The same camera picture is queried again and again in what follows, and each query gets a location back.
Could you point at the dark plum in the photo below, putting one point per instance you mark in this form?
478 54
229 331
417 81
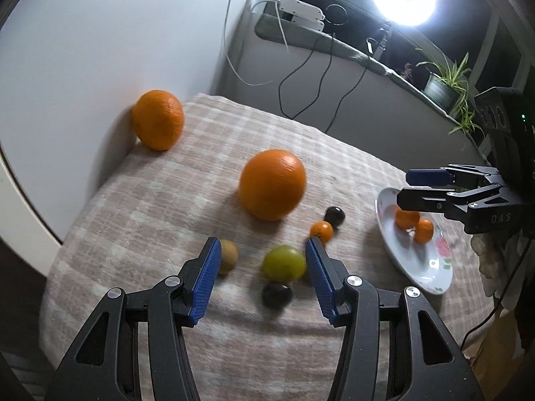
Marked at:
335 216
276 295

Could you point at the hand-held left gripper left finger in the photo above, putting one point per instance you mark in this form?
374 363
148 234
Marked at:
207 284

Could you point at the potted spider plant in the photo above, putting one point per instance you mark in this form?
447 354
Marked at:
441 87

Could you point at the checkered beige blanket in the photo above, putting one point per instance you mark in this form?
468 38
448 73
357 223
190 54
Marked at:
167 200

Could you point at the brown cardboard box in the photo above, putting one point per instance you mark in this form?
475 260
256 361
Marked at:
497 342

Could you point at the bumpy large orange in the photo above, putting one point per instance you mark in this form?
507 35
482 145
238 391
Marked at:
158 120

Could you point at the white curved panel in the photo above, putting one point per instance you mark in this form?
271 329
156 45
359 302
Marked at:
25 213

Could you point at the white power strip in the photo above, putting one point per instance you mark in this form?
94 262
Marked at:
301 10

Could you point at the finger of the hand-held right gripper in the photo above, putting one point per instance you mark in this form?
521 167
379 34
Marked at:
428 176
422 200

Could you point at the green plum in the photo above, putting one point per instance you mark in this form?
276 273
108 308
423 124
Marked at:
283 263

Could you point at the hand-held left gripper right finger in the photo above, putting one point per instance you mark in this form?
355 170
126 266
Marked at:
319 275

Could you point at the small purple plant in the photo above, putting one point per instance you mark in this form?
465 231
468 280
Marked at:
407 71

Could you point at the white floral plate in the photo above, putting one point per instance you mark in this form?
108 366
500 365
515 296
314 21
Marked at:
418 259

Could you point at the smooth large orange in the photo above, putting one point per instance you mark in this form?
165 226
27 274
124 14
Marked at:
271 183

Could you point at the brown kiwi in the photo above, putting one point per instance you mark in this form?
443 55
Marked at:
228 256

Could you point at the small tangerine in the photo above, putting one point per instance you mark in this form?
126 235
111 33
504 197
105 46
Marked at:
423 232
322 232
406 220

